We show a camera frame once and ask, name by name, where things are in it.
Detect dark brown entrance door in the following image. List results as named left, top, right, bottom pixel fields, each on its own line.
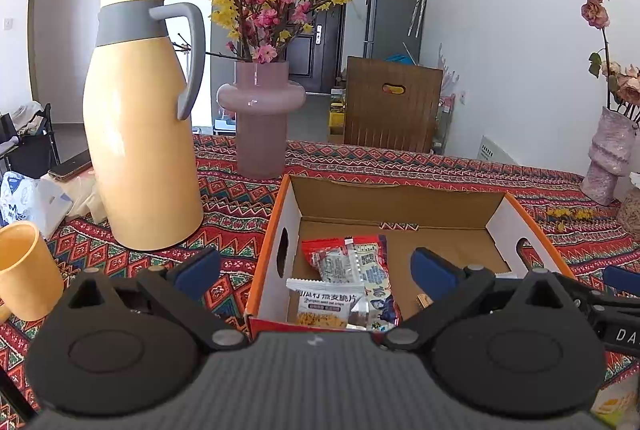
left=285, top=6, right=345, bottom=94

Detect fallen yellow petals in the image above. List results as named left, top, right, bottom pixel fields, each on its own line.
left=546, top=208, right=596, bottom=233

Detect wooden slatted chair back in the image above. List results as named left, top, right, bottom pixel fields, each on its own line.
left=344, top=57, right=442, bottom=153

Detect white plastic bag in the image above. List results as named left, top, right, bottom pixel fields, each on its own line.
left=0, top=171, right=73, bottom=239

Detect dried pink roses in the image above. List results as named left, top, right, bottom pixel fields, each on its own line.
left=580, top=0, right=639, bottom=127

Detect white cracker snack packet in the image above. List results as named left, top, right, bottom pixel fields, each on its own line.
left=286, top=278, right=366, bottom=329

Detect patterned red tablecloth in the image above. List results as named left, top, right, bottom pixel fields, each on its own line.
left=0, top=134, right=640, bottom=430

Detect clear jar of seeds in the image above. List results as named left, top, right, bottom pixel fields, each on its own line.
left=616, top=187, right=640, bottom=241

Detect textured mauve ceramic vase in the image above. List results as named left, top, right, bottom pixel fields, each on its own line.
left=580, top=107, right=638, bottom=205

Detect red blue snack packet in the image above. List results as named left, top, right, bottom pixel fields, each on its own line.
left=302, top=235, right=400, bottom=332

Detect red cardboard pumpkin box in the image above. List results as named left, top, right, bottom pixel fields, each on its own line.
left=245, top=175, right=572, bottom=336

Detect grey refrigerator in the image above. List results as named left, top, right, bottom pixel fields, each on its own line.
left=363, top=0, right=426, bottom=64

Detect black folding chair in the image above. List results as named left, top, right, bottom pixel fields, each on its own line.
left=1, top=104, right=61, bottom=179

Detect yellow ceramic mug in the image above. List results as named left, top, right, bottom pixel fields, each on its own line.
left=0, top=221, right=64, bottom=323

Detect pink glass vase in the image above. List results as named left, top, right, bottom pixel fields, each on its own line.
left=216, top=61, right=306, bottom=179

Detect yellow thermos jug grey handle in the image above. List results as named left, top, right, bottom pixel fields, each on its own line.
left=82, top=0, right=206, bottom=251

